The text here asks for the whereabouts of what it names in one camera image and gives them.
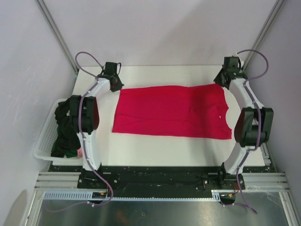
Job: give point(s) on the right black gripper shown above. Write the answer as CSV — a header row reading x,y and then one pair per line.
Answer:
x,y
217,79

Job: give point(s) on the right aluminium frame post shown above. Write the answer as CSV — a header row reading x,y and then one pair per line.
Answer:
x,y
270,20

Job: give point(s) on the green garment in basket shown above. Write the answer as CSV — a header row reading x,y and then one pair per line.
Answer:
x,y
62,150

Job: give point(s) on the white plastic laundry basket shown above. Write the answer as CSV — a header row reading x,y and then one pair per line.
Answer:
x,y
47,138

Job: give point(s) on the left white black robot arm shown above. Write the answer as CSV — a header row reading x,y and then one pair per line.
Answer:
x,y
84,114

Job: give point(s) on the aluminium frame post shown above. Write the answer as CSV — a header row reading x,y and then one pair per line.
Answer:
x,y
270,20
56,33

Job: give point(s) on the white slotted cable duct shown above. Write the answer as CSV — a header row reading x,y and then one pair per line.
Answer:
x,y
96,196

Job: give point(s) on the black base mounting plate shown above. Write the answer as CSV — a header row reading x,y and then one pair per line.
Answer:
x,y
162,182

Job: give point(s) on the red t shirt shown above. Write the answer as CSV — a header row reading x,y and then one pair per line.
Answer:
x,y
178,111

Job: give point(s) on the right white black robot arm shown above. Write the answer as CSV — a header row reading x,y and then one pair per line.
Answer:
x,y
254,123

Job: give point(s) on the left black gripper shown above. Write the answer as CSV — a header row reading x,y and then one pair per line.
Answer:
x,y
119,85

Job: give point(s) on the left aluminium frame post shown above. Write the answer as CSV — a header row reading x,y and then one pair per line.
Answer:
x,y
56,33

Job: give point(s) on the pink garment in basket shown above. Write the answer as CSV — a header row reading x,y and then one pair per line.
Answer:
x,y
79,153

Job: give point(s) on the black t shirt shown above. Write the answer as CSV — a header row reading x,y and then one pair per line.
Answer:
x,y
65,132

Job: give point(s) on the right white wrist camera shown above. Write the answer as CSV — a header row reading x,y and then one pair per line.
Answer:
x,y
236,55

